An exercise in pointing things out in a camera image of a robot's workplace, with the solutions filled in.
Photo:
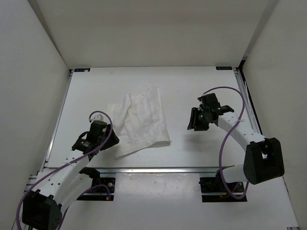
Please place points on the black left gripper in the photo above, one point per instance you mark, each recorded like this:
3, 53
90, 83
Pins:
113, 140

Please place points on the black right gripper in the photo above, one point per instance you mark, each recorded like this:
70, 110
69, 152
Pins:
194, 122

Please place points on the white pleated skirt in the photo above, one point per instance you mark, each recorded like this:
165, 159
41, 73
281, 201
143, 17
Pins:
139, 123

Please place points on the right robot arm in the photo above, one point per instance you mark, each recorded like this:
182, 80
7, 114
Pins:
263, 159

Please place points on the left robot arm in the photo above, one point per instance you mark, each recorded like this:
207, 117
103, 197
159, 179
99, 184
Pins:
46, 202

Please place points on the blue right corner label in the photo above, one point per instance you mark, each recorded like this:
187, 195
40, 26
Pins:
223, 68

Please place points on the blue corner label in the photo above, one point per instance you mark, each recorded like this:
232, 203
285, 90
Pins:
81, 69
223, 68

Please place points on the blue left corner label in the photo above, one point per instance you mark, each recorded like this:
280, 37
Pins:
81, 69

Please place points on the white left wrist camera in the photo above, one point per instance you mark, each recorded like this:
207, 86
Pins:
98, 117

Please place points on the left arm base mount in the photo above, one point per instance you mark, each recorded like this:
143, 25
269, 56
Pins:
102, 189

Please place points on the aluminium front table rail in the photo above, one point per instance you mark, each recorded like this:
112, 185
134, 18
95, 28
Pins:
160, 170

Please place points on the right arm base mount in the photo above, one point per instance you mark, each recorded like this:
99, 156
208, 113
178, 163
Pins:
214, 191

